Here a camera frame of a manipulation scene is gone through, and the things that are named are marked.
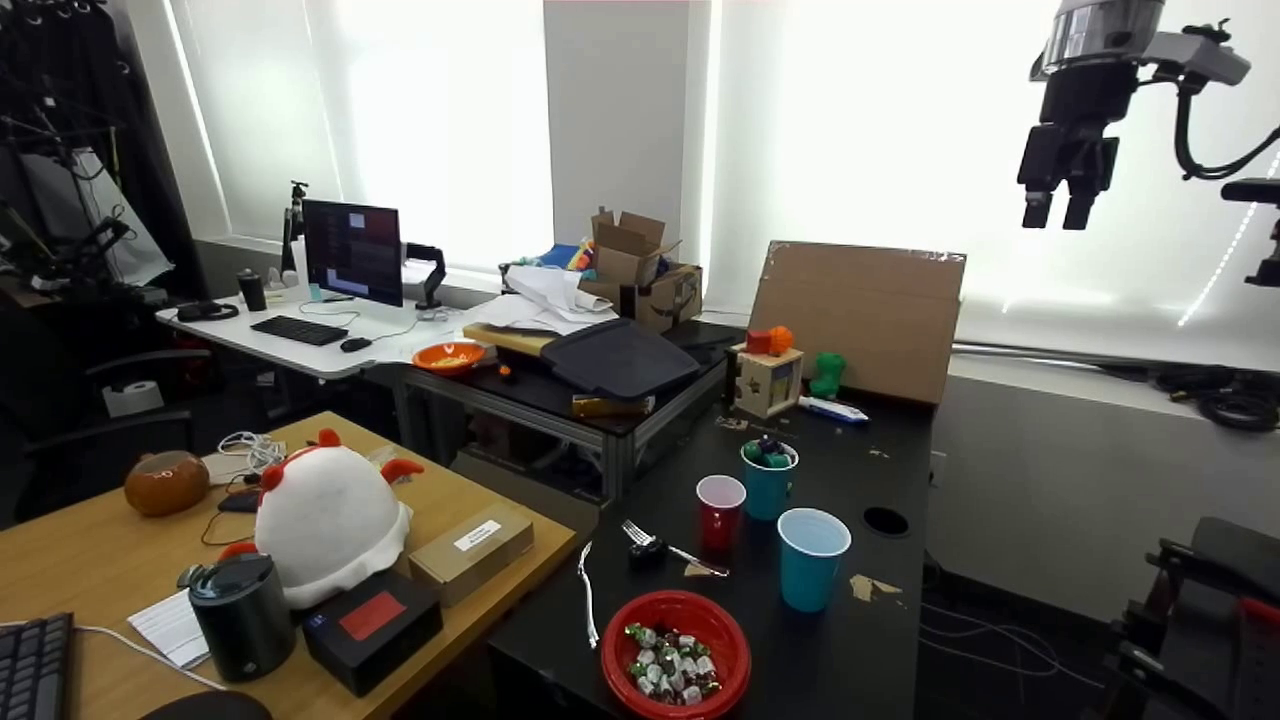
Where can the black keyboard far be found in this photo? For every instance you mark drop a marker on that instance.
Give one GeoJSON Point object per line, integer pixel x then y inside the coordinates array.
{"type": "Point", "coordinates": [303, 329]}

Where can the green toy figure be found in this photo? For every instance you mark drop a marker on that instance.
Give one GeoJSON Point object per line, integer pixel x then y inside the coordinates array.
{"type": "Point", "coordinates": [824, 372]}

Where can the empty teal plastic cup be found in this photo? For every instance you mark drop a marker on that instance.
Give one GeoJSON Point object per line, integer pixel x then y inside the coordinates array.
{"type": "Point", "coordinates": [814, 545]}

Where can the white paper stack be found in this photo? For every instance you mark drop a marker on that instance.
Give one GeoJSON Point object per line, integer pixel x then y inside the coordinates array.
{"type": "Point", "coordinates": [540, 300]}

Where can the brown cardboard box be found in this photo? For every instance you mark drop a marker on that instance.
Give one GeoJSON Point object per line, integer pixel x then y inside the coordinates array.
{"type": "Point", "coordinates": [472, 550]}

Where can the wooden desk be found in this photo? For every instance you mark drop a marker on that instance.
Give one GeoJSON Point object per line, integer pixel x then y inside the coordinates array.
{"type": "Point", "coordinates": [101, 561]}

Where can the orange bowl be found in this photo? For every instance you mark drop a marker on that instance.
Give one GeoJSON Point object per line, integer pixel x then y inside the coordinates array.
{"type": "Point", "coordinates": [457, 359]}

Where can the brown cardboard sheet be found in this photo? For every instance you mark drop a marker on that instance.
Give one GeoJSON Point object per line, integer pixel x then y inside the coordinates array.
{"type": "Point", "coordinates": [884, 310]}

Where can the open cardboard box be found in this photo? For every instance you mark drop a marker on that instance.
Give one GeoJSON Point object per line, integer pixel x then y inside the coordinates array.
{"type": "Point", "coordinates": [638, 276]}

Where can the white plush toy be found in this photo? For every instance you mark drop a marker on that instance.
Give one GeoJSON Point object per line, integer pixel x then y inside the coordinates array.
{"type": "Point", "coordinates": [328, 520]}

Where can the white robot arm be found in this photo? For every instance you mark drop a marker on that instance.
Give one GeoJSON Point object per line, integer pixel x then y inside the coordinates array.
{"type": "Point", "coordinates": [1129, 32]}

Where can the black cylindrical speaker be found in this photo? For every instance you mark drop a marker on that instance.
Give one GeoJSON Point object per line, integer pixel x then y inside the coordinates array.
{"type": "Point", "coordinates": [241, 618]}

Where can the black keyboard near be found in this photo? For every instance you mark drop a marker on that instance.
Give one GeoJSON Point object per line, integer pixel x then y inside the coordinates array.
{"type": "Point", "coordinates": [39, 669]}

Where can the computer monitor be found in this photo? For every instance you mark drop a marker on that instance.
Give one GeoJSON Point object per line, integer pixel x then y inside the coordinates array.
{"type": "Point", "coordinates": [353, 250]}

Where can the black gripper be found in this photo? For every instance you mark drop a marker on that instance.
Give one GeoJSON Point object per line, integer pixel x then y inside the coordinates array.
{"type": "Point", "coordinates": [1074, 142]}

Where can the black keyboard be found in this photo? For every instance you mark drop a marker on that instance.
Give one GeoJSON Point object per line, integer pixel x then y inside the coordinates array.
{"type": "Point", "coordinates": [303, 329]}
{"type": "Point", "coordinates": [39, 669]}

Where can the red plastic bowl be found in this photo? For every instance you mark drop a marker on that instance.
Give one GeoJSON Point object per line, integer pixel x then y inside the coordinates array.
{"type": "Point", "coordinates": [691, 613]}

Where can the red plastic cup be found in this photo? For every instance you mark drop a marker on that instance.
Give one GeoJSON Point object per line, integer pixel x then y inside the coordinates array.
{"type": "Point", "coordinates": [720, 501]}

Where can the pile of wrapped candies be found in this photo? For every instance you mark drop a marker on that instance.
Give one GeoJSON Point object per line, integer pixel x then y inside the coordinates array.
{"type": "Point", "coordinates": [670, 665]}

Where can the black box red label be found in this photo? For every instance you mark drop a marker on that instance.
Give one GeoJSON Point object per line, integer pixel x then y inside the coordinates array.
{"type": "Point", "coordinates": [369, 628]}

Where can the orange toy ball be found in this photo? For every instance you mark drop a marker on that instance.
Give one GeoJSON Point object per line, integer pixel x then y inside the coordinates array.
{"type": "Point", "coordinates": [768, 342]}

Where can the brown round ball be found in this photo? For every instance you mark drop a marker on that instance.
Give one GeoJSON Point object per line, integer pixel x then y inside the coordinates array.
{"type": "Point", "coordinates": [165, 482]}

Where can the wooden toy box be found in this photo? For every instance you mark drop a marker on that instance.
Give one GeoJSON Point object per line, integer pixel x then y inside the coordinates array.
{"type": "Point", "coordinates": [768, 387]}

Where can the white plastic fork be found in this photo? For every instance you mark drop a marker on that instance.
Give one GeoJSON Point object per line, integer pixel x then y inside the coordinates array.
{"type": "Point", "coordinates": [652, 545]}

